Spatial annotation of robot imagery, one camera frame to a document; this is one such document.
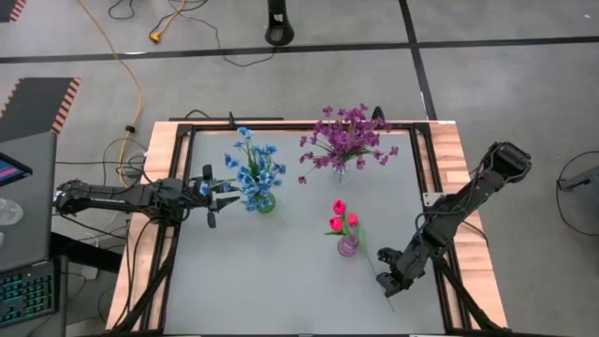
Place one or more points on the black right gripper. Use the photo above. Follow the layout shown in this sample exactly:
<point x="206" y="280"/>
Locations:
<point x="411" y="264"/>

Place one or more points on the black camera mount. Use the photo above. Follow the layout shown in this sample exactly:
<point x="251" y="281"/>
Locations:
<point x="378" y="114"/>

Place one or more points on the black desk leg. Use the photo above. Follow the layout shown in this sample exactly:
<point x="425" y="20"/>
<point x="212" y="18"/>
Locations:
<point x="84" y="253"/>

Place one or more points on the laptop screen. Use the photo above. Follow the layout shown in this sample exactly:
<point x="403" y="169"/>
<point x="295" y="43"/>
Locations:
<point x="11" y="171"/>

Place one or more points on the black metal table frame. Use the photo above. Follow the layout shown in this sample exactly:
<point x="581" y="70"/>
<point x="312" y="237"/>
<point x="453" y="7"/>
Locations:
<point x="262" y="127"/>

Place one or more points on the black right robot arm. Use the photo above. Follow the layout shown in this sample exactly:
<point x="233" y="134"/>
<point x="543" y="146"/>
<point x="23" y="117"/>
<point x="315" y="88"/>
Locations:
<point x="468" y="201"/>

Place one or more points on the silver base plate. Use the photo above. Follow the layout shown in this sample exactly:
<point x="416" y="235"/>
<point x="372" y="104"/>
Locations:
<point x="428" y="199"/>

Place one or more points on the grey side desk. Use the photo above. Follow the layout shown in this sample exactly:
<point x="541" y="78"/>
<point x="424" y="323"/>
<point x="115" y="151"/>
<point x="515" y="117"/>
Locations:
<point x="37" y="210"/>

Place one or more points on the grey stand foot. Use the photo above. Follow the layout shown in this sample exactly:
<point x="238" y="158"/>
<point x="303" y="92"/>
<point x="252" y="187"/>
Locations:
<point x="585" y="180"/>

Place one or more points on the clear glass vase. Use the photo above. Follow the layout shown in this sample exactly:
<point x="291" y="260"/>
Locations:
<point x="340" y="178"/>

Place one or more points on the pink glass vase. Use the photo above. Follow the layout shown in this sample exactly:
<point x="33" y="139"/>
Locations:
<point x="348" y="246"/>

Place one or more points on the clear glass object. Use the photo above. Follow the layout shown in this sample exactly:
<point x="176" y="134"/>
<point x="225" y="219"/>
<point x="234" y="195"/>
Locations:
<point x="9" y="213"/>

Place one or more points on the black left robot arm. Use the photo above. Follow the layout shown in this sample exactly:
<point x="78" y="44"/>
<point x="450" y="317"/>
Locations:
<point x="117" y="199"/>

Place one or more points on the black striped floor mat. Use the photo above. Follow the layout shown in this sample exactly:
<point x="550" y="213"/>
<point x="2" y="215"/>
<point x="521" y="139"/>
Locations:
<point x="33" y="107"/>
<point x="7" y="9"/>

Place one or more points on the green glass vase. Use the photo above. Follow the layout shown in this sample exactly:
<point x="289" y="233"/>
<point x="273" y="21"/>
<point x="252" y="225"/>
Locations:
<point x="269" y="206"/>

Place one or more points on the purple artificial flower bunch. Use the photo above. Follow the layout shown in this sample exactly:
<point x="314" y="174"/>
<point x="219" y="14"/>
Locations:
<point x="327" y="161"/>
<point x="348" y="133"/>

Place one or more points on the black round stand base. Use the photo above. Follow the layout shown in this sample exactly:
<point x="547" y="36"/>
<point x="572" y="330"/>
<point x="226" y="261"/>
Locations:
<point x="279" y="33"/>

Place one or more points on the backlit black keyboard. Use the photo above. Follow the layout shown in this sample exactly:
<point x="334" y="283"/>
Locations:
<point x="28" y="295"/>

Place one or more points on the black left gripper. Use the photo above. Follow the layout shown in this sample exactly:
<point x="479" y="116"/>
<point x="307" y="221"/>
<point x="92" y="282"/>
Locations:
<point x="199" y="203"/>

